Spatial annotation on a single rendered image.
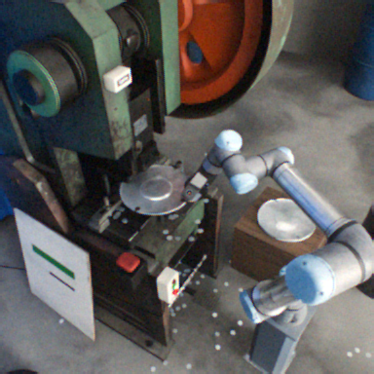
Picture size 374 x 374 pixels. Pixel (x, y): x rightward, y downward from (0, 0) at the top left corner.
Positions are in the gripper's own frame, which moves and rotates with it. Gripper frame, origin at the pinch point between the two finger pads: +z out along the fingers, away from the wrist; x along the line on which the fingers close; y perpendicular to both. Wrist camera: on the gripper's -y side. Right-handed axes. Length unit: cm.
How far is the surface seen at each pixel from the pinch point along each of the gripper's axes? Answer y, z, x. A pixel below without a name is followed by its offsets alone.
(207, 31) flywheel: 38, -38, 30
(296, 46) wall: 333, 85, 12
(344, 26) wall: 331, 42, -16
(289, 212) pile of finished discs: 55, 26, -45
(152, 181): 3.5, 8.5, 16.2
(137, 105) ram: 1.2, -23.2, 31.9
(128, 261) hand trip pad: -32.6, 5.5, 3.4
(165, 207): -6.5, 3.9, 5.1
